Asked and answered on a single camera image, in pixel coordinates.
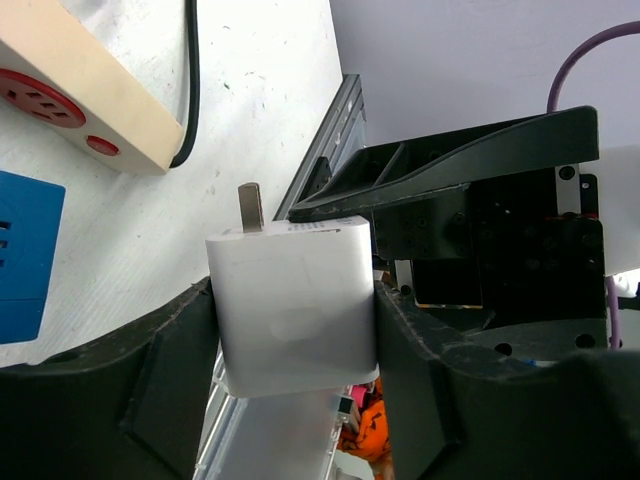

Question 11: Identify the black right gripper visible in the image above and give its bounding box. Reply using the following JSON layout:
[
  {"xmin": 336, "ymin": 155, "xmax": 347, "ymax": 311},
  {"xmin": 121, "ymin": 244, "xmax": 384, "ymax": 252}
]
[{"xmin": 288, "ymin": 106, "xmax": 606, "ymax": 329}]

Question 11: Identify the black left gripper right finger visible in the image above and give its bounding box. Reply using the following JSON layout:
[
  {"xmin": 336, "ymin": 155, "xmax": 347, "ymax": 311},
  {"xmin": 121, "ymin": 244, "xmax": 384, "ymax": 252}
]
[{"xmin": 375, "ymin": 283, "xmax": 639, "ymax": 479}]

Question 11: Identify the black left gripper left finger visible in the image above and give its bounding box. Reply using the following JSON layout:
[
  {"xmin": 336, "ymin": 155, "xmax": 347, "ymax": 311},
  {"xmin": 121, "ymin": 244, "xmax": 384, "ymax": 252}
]
[{"xmin": 1, "ymin": 279, "xmax": 219, "ymax": 479}]

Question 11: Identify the white usb charger plug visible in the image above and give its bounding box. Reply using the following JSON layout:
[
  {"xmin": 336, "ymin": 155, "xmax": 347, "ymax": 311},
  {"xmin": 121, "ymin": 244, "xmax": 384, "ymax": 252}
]
[{"xmin": 206, "ymin": 182, "xmax": 378, "ymax": 398}]

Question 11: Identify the beige red power strip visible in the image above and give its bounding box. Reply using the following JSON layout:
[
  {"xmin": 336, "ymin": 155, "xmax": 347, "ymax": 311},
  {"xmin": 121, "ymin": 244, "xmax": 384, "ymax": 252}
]
[{"xmin": 1, "ymin": 1, "xmax": 184, "ymax": 175}]

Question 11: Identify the blue cube socket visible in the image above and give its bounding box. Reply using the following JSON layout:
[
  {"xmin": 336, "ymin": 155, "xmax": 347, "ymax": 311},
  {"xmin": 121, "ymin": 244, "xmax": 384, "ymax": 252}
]
[{"xmin": 1, "ymin": 171, "xmax": 65, "ymax": 344}]

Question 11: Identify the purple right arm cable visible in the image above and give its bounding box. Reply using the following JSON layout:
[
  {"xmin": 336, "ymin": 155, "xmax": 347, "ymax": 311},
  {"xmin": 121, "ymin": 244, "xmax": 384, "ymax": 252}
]
[{"xmin": 545, "ymin": 19, "xmax": 640, "ymax": 351}]

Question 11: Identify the black power cord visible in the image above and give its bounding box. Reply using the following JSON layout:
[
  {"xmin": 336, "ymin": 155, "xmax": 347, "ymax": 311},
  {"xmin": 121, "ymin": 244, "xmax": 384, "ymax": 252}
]
[{"xmin": 168, "ymin": 0, "xmax": 202, "ymax": 170}]

